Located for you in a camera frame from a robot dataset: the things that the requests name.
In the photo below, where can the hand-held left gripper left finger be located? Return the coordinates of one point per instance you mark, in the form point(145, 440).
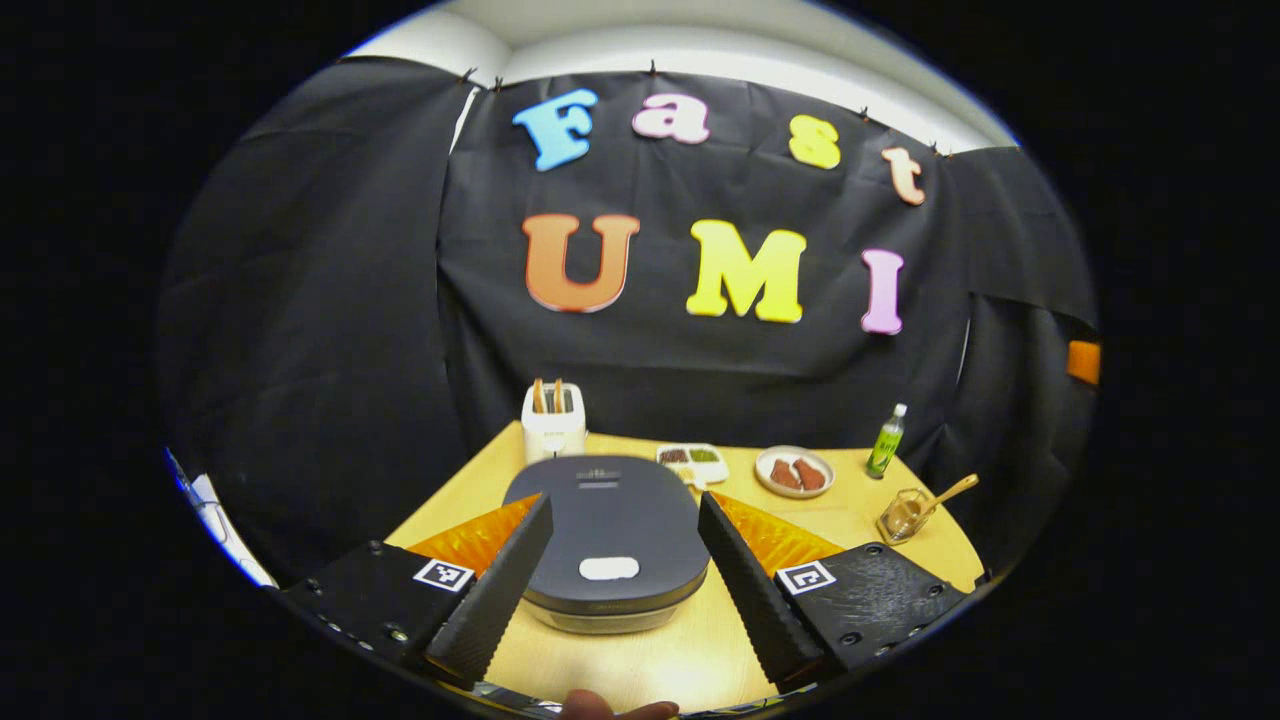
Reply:
point(495, 610)

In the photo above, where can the white round plate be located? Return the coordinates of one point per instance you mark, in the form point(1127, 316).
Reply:
point(765, 480)

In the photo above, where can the brown meat piece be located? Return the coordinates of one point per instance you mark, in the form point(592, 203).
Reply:
point(810, 474)
point(783, 475)

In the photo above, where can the green tea bottle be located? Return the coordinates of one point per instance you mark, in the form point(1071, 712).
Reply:
point(885, 445)

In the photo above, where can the white divided grain tray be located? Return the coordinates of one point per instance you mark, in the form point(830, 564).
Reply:
point(692, 462)

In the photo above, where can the white panel with dark squares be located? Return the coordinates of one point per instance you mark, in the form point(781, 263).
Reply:
point(178, 475)

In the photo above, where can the wooden spoon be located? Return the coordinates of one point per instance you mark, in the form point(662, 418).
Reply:
point(950, 492)

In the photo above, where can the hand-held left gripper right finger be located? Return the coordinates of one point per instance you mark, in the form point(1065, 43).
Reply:
point(755, 610)

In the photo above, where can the dark grey rice cooker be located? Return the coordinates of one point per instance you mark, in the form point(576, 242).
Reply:
point(610, 520)

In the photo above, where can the brown bread slice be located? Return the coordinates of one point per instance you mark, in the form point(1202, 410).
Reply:
point(538, 396)
point(559, 396)

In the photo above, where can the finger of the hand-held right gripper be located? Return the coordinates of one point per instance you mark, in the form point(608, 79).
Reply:
point(1084, 362)

